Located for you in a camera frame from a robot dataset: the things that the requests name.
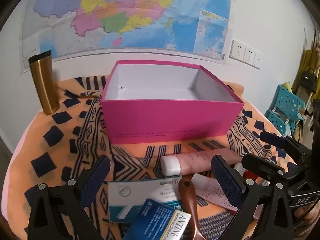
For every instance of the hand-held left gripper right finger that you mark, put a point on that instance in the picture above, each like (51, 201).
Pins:
(226, 180)

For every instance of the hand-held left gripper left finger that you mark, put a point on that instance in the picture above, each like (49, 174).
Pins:
(96, 177)

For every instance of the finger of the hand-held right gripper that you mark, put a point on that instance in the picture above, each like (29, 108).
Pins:
(275, 140)
(262, 167)

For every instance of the red goblet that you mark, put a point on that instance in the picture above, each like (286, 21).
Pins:
(250, 174)

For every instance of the white paper receipt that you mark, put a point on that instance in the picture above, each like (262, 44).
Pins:
(210, 192)

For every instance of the white and teal medicine box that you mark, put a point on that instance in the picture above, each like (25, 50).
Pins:
(130, 197)

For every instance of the brown wooden brush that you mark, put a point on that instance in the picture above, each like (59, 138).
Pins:
(190, 205)

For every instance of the pink cardboard box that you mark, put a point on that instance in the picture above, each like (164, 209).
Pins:
(162, 120)

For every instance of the pink tube with white cap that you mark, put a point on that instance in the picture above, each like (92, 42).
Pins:
(200, 160)

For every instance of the orange patterned blanket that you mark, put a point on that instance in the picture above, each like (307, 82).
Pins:
(62, 130)

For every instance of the black handbag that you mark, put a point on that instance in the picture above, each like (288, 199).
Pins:
(308, 81)

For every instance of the blue and yellow carton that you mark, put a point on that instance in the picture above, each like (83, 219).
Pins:
(162, 220)

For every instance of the yellow coat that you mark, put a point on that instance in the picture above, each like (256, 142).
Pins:
(306, 60)

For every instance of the gold metal tumbler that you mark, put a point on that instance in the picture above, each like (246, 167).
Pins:
(45, 85)

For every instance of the white wall socket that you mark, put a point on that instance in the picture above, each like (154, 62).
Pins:
(237, 50)
(250, 55)

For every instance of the colourful wall map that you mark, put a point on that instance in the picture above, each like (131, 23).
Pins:
(125, 17)

